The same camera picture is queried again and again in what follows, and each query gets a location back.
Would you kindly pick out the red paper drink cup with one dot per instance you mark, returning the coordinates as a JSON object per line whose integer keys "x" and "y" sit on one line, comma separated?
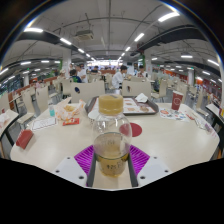
{"x": 177, "y": 100}

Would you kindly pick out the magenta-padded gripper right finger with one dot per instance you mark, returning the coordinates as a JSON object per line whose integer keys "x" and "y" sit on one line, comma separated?
{"x": 151, "y": 170}

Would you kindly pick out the white printed card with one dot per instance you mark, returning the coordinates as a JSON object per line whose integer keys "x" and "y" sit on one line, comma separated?
{"x": 44, "y": 123}

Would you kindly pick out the black-edged white table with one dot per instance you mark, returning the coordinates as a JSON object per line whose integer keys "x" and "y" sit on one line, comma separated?
{"x": 213, "y": 110}
{"x": 8, "y": 118}

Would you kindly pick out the beige chair with oval hole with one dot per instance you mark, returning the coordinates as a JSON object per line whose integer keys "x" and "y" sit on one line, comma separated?
{"x": 138, "y": 88}
{"x": 88, "y": 91}

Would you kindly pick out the ceiling air conditioner unit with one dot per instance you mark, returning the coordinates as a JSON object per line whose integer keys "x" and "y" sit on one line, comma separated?
{"x": 84, "y": 35}

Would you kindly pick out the pale printed paper sheet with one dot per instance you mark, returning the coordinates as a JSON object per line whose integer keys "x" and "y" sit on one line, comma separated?
{"x": 204, "y": 126}

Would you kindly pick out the group of beige chairs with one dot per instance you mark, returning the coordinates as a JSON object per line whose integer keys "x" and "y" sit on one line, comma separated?
{"x": 41, "y": 98}

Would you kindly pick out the colourful sticker sheet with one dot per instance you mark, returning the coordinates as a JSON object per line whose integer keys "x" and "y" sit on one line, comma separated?
{"x": 173, "y": 115}

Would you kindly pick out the small blue sanitizer bottle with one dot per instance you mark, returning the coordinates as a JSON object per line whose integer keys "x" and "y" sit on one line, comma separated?
{"x": 51, "y": 110}

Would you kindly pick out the dark plastic food tray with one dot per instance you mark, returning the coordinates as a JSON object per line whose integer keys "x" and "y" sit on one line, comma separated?
{"x": 154, "y": 110}

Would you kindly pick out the clear bottle with tan cap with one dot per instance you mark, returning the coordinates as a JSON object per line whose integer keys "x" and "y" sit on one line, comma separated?
{"x": 111, "y": 146}

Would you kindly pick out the group of ceiling lights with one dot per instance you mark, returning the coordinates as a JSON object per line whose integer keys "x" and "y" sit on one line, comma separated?
{"x": 168, "y": 16}

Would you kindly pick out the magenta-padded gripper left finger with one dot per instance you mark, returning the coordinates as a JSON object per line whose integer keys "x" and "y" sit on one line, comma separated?
{"x": 71, "y": 170}

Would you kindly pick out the red sauce packet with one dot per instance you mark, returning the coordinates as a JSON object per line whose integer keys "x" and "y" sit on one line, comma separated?
{"x": 71, "y": 121}

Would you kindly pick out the flat round red coaster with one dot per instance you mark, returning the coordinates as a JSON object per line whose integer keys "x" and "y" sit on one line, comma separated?
{"x": 136, "y": 130}

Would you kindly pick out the paper food bag with fries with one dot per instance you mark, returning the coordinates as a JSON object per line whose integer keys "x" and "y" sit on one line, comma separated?
{"x": 68, "y": 109}

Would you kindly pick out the printed paper tray liner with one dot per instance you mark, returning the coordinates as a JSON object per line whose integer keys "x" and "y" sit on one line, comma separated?
{"x": 131, "y": 106}

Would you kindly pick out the person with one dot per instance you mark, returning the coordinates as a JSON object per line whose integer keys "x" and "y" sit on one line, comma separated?
{"x": 142, "y": 71}
{"x": 75, "y": 78}
{"x": 117, "y": 79}
{"x": 82, "y": 74}

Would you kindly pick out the crumpled white napkin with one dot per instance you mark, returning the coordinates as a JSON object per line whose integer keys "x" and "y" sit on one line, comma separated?
{"x": 141, "y": 98}

